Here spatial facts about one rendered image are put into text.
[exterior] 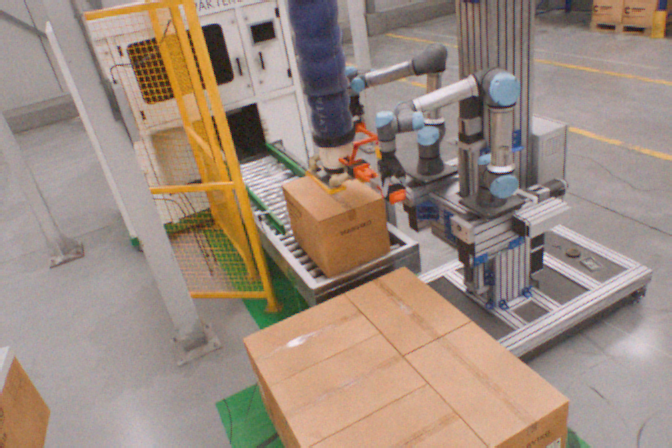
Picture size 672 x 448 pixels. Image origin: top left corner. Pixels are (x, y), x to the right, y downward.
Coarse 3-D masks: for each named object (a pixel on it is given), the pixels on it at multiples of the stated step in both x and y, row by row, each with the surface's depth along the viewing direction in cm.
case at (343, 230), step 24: (288, 192) 318; (312, 192) 312; (336, 192) 306; (360, 192) 301; (312, 216) 288; (336, 216) 283; (360, 216) 290; (384, 216) 297; (312, 240) 306; (336, 240) 290; (360, 240) 297; (384, 240) 304; (336, 264) 296; (360, 264) 304
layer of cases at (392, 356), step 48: (384, 288) 287; (288, 336) 266; (336, 336) 260; (384, 336) 255; (432, 336) 249; (480, 336) 244; (288, 384) 237; (336, 384) 233; (384, 384) 228; (432, 384) 224; (480, 384) 220; (528, 384) 216; (288, 432) 232; (336, 432) 211; (384, 432) 207; (432, 432) 203; (480, 432) 200; (528, 432) 201
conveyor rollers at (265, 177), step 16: (272, 160) 477; (256, 176) 451; (272, 176) 444; (288, 176) 440; (256, 192) 423; (272, 192) 419; (256, 208) 398; (272, 208) 394; (288, 224) 373; (288, 240) 348; (304, 256) 327; (320, 272) 312
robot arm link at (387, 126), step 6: (378, 114) 213; (384, 114) 211; (390, 114) 211; (378, 120) 211; (384, 120) 210; (390, 120) 211; (396, 120) 212; (378, 126) 213; (384, 126) 212; (390, 126) 212; (396, 126) 212; (378, 132) 215; (384, 132) 213; (390, 132) 213; (396, 132) 214; (378, 138) 217; (384, 138) 214; (390, 138) 214
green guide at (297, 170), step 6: (270, 150) 481; (276, 150) 470; (276, 156) 470; (282, 156) 455; (282, 162) 460; (288, 162) 443; (288, 168) 449; (294, 168) 434; (300, 168) 425; (300, 174) 425
